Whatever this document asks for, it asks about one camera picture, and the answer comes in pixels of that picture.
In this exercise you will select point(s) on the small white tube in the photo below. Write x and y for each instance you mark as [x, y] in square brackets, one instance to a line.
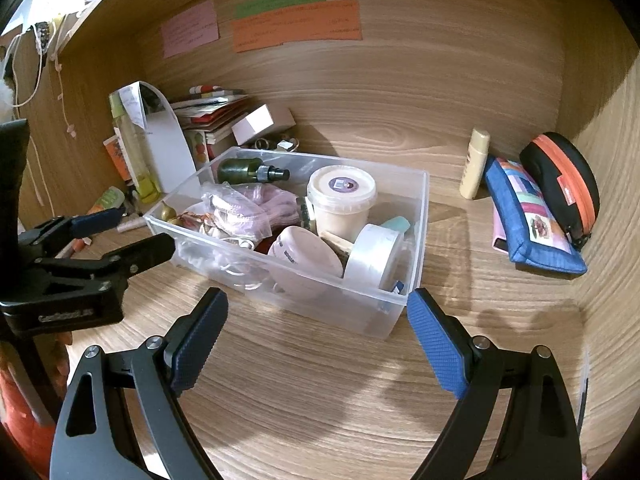
[131, 222]

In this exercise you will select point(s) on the pink flat case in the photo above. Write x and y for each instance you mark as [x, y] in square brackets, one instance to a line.
[500, 230]

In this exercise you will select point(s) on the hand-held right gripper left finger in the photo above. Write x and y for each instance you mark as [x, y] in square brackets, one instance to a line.
[197, 345]

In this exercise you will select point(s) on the cream plastic bottle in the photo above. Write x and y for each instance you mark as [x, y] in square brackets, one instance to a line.
[475, 165]

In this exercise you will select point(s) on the stack of books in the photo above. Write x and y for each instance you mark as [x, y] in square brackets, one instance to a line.
[210, 115]

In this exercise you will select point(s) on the tall yellow bottle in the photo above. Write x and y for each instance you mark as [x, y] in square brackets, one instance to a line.
[132, 155]

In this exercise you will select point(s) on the person's left forearm orange sleeve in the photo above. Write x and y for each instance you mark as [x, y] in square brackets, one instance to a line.
[20, 410]

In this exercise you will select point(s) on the bowl of keys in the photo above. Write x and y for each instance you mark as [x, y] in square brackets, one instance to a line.
[280, 145]

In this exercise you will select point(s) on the teal small item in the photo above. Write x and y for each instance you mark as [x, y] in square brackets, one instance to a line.
[400, 224]

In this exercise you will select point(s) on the clear plastic storage box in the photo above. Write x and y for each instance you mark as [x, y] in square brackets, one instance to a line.
[370, 320]

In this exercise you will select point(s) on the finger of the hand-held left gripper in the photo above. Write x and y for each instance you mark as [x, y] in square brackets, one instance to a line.
[145, 252]
[95, 222]

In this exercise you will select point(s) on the frosted round cosmetic jar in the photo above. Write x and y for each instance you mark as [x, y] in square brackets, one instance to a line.
[372, 257]

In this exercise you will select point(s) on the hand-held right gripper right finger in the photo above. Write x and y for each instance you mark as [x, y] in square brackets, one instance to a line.
[437, 345]

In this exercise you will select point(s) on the green sticky note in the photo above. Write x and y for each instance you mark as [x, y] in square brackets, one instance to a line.
[280, 2]

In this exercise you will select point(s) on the small wooden block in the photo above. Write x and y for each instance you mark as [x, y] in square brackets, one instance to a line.
[337, 246]

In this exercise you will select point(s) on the orange card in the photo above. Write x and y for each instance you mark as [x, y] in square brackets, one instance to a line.
[117, 157]

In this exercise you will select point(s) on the green orange tube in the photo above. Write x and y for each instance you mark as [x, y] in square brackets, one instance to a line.
[107, 199]

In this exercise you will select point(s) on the green bottle black sprayer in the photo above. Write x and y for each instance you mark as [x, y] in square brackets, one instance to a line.
[240, 170]

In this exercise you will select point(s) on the blue patchwork pouch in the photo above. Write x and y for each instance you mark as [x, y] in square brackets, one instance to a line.
[530, 220]

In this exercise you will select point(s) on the white arched stand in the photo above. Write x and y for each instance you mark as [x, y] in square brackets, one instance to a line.
[165, 150]

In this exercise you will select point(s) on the pale pink cardboard box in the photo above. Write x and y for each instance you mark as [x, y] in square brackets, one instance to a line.
[260, 125]

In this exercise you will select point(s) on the pink round compact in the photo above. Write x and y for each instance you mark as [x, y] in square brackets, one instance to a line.
[300, 260]

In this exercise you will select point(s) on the black orange zipper case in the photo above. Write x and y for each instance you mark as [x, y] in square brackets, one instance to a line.
[560, 180]

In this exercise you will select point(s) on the person's left hand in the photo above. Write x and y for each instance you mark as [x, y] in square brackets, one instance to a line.
[60, 360]

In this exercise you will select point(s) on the orange pen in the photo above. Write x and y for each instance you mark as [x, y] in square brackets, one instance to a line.
[77, 246]

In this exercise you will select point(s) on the pink sticky note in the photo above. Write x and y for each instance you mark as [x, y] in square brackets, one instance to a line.
[190, 30]

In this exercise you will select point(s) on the red white marker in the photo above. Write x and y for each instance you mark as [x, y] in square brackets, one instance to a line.
[205, 89]

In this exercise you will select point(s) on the wooden desktop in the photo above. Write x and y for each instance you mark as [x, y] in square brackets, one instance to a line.
[325, 385]

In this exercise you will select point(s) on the gold metal ornament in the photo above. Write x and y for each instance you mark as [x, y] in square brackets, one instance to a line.
[167, 214]

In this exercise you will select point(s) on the white lidded tub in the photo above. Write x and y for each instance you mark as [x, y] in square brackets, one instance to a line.
[340, 210]

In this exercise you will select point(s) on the orange sticky note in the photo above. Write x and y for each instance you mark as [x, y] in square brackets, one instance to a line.
[300, 27]

